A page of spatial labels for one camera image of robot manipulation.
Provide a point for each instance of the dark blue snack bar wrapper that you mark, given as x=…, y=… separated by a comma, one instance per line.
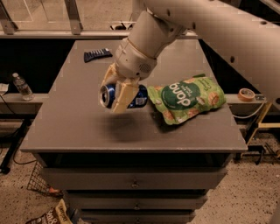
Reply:
x=97, y=54

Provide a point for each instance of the roll of masking tape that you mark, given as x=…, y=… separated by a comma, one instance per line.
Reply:
x=246, y=95

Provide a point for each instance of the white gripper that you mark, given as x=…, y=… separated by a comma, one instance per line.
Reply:
x=132, y=61

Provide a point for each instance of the blue pepsi can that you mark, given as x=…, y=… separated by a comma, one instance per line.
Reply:
x=107, y=96

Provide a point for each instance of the grey drawer cabinet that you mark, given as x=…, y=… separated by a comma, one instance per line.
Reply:
x=130, y=168

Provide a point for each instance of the wire mesh basket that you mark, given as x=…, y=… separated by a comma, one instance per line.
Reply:
x=38, y=184

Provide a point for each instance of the clear plastic water bottle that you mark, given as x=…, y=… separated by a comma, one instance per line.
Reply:
x=22, y=87

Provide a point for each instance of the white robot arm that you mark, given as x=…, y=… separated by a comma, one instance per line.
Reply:
x=250, y=45

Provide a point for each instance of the black stand leg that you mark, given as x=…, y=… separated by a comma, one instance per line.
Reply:
x=15, y=142

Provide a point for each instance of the green dang chips bag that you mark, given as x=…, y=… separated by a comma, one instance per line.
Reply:
x=183, y=100

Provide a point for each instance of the brown snack bag on floor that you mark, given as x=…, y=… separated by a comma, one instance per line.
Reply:
x=56, y=215

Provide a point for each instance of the grey metal railing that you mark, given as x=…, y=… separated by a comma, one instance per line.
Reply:
x=68, y=19

